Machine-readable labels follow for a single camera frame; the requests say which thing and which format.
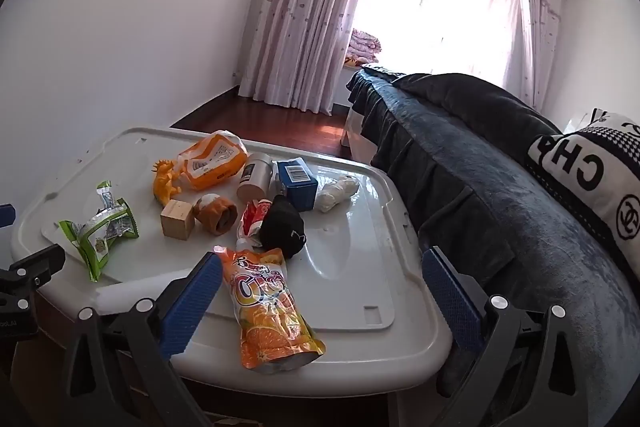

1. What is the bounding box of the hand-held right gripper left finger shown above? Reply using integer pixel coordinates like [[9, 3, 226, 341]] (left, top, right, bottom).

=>
[[62, 251, 223, 427]]

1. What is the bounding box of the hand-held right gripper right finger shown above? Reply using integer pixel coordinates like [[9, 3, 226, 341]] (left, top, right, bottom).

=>
[[421, 246, 601, 427]]

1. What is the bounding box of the green snack wrapper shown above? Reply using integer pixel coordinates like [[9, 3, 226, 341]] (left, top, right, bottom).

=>
[[59, 180, 140, 283]]

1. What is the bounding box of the orange juice pouch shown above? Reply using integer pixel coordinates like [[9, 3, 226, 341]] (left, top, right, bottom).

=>
[[213, 239, 326, 373]]

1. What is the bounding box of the small wooden block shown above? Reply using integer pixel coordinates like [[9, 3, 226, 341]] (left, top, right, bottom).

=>
[[160, 199, 195, 241]]

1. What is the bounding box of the small brown and white container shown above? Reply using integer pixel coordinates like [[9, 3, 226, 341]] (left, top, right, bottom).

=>
[[193, 193, 238, 236]]

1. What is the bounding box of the orange toy dinosaur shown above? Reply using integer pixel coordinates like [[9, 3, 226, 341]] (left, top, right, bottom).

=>
[[151, 159, 187, 208]]

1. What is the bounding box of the beige bottle with dark label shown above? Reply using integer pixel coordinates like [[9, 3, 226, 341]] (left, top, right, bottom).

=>
[[236, 152, 274, 202]]

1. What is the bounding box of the orange tissue packet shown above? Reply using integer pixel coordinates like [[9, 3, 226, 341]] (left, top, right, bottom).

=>
[[177, 130, 249, 192]]

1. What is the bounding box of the red snack wrapper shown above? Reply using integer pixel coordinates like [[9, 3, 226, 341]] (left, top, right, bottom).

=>
[[236, 199, 273, 253]]

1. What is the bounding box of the black cloth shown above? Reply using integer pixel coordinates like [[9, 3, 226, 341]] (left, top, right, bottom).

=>
[[261, 195, 306, 260]]

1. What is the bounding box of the grey lidded storage box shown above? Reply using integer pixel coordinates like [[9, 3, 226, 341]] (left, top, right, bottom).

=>
[[10, 127, 453, 427]]

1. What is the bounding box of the dark blue sofa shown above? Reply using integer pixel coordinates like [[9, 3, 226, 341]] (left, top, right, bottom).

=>
[[347, 64, 640, 427]]

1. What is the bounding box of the blue carton box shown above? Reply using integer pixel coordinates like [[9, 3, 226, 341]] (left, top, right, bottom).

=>
[[276, 159, 319, 212]]

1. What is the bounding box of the white crumpled tissue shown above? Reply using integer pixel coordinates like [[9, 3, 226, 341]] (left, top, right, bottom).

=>
[[313, 175, 360, 214]]

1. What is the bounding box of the black and white printed pillow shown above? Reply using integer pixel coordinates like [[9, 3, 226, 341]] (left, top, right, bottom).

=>
[[522, 108, 640, 280]]

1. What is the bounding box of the folded pink blanket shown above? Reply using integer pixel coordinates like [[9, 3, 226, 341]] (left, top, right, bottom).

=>
[[345, 28, 383, 68]]

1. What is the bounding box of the pink patterned curtain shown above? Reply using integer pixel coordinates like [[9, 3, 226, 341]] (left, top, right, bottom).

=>
[[239, 0, 383, 115], [500, 0, 563, 112]]

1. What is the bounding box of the window with sheer curtain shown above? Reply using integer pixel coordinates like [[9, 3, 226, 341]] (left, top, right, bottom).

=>
[[345, 0, 523, 90]]

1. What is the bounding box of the white bed frame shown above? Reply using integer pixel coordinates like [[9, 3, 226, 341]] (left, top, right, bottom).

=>
[[344, 104, 378, 162]]

